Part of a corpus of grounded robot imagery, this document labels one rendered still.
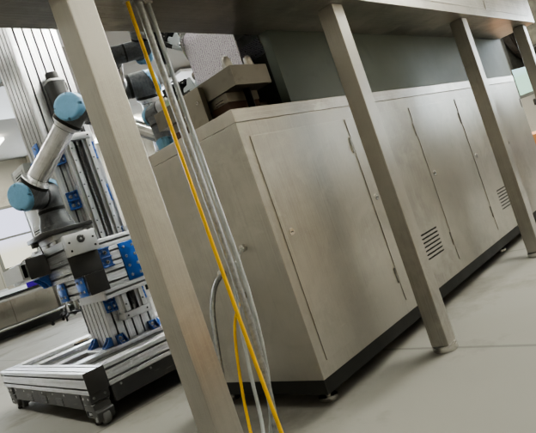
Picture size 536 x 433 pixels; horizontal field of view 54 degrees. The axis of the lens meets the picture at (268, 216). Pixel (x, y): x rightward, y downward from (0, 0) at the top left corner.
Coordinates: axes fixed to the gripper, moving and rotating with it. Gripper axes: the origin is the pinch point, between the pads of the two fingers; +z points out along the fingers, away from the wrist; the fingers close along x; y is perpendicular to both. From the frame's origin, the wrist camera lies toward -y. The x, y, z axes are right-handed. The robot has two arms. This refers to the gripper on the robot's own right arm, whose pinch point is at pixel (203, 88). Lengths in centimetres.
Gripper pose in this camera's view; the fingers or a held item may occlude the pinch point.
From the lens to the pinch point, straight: 195.2
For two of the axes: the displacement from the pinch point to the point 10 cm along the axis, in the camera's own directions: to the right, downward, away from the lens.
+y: -3.3, -9.4, -0.1
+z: 6.9, -2.3, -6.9
